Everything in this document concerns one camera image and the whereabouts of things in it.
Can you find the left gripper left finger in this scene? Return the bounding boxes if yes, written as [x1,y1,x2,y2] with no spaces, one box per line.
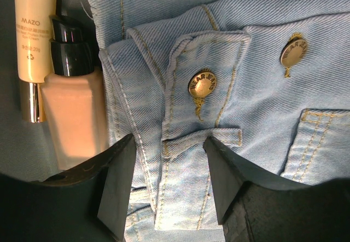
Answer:
[1,134,136,241]

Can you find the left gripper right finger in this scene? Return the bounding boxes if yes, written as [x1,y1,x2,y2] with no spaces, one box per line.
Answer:
[203,137,349,241]

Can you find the light blue denim garment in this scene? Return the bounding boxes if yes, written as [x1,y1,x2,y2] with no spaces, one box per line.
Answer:
[88,0,349,241]

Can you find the beige foundation bottle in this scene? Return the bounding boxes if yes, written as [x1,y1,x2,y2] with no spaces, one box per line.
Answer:
[40,15,108,170]

